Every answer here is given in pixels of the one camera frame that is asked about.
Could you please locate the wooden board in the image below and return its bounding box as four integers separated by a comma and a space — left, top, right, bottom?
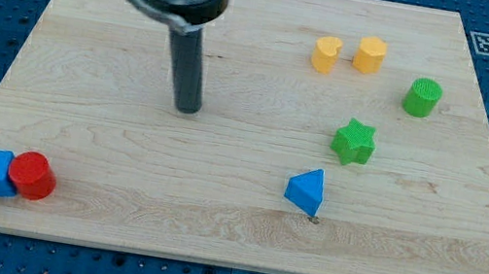
0, 0, 489, 274

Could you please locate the green star block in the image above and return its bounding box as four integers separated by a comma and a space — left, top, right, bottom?
330, 118, 376, 165

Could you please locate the green cylinder block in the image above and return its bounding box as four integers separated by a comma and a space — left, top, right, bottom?
402, 78, 442, 118

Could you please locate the red cylinder block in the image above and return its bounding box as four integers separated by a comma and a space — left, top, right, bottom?
8, 152, 56, 200

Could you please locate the yellow heart block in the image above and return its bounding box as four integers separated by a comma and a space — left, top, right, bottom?
310, 36, 343, 75

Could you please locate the yellow hexagon block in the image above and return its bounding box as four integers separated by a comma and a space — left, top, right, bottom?
352, 36, 388, 74

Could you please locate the blue triangle block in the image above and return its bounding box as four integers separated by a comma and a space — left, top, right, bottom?
284, 169, 325, 217

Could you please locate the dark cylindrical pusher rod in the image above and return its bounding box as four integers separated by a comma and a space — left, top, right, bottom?
169, 29, 203, 114

